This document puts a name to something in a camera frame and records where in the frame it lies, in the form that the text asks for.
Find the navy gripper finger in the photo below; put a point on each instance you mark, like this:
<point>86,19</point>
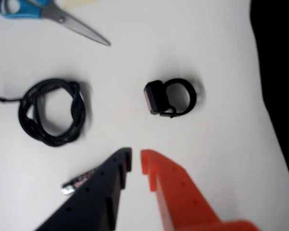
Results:
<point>94,197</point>

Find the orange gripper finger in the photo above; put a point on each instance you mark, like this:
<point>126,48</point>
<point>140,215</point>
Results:
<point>178,197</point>

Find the black fabric bag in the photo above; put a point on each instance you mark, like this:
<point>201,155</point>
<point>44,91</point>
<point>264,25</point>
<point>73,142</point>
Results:
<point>281,72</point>

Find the black AA battery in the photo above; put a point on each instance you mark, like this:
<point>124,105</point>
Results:
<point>77,181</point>

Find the long beige masking tape strip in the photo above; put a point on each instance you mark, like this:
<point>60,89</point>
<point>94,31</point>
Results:
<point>77,2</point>

